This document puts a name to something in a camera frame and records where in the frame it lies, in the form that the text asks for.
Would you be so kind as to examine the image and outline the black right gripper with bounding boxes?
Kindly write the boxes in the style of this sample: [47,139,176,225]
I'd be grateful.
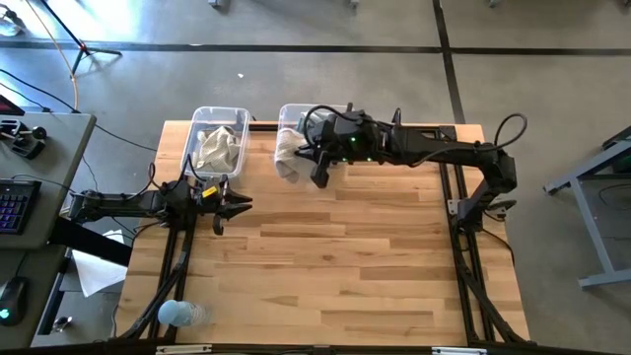
[295,112,393,167]

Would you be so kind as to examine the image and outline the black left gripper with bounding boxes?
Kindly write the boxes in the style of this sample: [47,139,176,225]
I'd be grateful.
[165,176,253,223]

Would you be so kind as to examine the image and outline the white microfiber towel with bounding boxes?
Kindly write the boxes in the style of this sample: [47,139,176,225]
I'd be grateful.
[274,127,311,185]

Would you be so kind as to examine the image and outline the beige towel with white tag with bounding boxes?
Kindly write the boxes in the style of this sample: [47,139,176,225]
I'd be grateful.
[192,125,243,174]

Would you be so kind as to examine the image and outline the clear plastic bin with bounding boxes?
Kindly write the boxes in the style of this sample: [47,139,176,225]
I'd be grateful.
[277,102,357,167]
[180,106,252,179]

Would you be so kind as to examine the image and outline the clear plastic water bottle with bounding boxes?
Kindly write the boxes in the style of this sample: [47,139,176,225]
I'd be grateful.
[157,299,211,328]

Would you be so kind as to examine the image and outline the black desk crossbar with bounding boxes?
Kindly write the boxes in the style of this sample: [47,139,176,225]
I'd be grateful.
[48,216,134,267]

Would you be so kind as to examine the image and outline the white paper sheet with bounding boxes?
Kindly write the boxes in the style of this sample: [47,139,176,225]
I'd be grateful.
[71,229,129,298]

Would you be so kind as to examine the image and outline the grey desk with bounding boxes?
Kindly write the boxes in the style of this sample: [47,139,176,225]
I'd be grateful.
[0,111,98,349]

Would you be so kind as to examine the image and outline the black backlit keyboard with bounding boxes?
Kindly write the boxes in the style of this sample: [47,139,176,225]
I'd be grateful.
[0,178,43,236]

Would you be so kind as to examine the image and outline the black tripod stand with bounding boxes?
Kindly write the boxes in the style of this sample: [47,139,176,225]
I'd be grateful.
[38,0,123,75]

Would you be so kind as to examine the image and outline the black computer mouse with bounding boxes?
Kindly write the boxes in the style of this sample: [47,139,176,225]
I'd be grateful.
[0,276,29,326]

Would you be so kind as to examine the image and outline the black red-edged device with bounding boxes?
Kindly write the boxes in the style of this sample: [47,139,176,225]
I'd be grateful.
[0,93,26,117]

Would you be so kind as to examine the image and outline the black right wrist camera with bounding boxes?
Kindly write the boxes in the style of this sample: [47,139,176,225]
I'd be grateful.
[310,156,332,189]

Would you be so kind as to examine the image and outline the black aluminium table frame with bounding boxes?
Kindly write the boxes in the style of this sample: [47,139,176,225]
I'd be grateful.
[115,120,531,346]

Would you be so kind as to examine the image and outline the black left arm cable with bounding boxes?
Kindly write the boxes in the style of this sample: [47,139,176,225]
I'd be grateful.
[146,155,209,192]

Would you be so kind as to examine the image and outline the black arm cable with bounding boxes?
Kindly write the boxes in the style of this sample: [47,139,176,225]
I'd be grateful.
[146,155,209,192]
[494,112,528,149]

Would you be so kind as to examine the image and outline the black desk cable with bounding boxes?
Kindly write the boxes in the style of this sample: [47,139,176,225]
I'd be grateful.
[93,122,159,153]

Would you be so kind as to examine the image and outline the silver metal bracket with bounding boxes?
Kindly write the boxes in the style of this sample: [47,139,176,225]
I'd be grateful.
[432,346,488,355]
[156,344,213,355]

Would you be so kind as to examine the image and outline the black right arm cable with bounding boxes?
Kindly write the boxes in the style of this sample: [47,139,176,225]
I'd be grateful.
[494,112,528,149]

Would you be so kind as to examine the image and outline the black floor cable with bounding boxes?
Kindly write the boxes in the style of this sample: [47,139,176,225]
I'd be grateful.
[0,68,76,114]

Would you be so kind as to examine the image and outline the orange floor cable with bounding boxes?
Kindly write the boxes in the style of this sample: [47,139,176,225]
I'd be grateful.
[24,0,80,112]

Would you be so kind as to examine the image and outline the grey metal table frame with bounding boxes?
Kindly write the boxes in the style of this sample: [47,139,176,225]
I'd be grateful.
[544,125,631,290]

